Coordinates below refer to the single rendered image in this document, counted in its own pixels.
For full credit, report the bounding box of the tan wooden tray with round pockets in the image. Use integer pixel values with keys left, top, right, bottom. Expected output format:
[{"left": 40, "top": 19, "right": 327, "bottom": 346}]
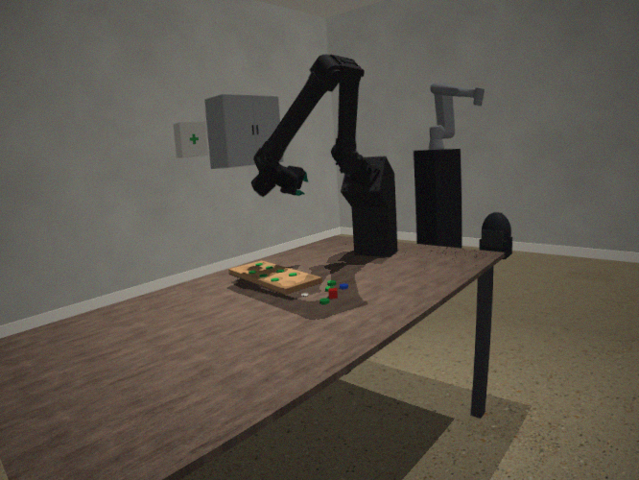
[{"left": 228, "top": 260, "right": 322, "bottom": 295}]

